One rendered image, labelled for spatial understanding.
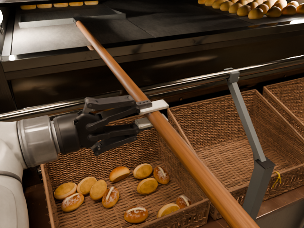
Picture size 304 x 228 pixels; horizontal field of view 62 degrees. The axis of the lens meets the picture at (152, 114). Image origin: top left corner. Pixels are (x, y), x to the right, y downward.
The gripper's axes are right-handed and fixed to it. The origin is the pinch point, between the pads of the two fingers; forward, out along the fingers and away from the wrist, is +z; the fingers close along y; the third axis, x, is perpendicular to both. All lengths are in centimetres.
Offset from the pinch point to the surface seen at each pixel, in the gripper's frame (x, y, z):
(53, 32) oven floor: -86, 2, -12
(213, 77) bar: -16.4, 3.1, 28.5
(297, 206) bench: 1, 69, 73
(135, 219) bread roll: -15, 58, 0
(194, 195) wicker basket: -14, 54, 25
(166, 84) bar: -16.8, 2.7, 12.1
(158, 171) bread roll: -33, 56, 18
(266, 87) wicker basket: -49, 35, 92
